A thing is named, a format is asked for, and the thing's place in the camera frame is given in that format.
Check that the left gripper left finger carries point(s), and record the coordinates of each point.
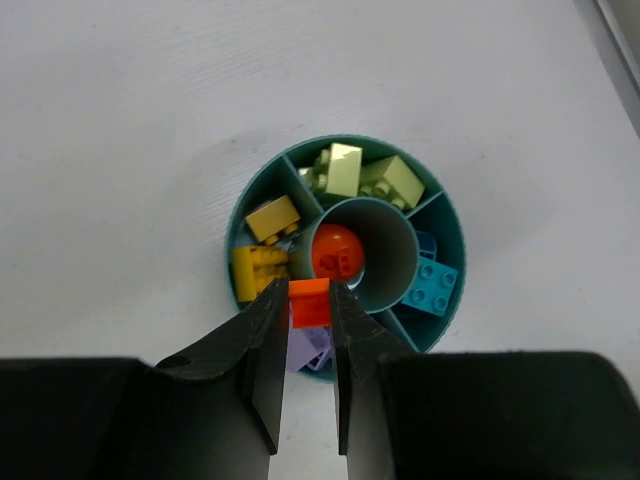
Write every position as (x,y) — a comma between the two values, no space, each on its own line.
(209,411)

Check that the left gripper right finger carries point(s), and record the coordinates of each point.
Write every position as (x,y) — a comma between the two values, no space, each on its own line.
(503,415)

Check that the purple hollow lego brick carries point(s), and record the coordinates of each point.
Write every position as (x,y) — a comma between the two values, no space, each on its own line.
(308,348)

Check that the orange yellow long brick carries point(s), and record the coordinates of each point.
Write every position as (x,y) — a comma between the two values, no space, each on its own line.
(255,267)

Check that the tiny orange clip piece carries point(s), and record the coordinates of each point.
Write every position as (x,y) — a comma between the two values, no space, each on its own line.
(309,301)

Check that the teal square lego brick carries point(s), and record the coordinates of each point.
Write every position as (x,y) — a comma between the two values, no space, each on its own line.
(432,287)

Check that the orange teardrop dish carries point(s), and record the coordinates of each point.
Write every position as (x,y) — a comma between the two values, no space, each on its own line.
(337,253)

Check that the yellow lego brick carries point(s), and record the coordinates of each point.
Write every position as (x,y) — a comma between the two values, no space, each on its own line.
(274,220)

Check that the teal round divided container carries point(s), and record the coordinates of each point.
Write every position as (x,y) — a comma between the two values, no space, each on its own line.
(387,233)

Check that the light green sloped brick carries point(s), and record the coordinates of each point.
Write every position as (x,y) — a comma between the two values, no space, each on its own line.
(335,173)

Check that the teal rounded lego piece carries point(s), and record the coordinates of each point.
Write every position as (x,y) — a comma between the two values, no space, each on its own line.
(427,245)

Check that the aluminium rail right edge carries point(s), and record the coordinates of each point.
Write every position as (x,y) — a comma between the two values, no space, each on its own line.
(622,19)

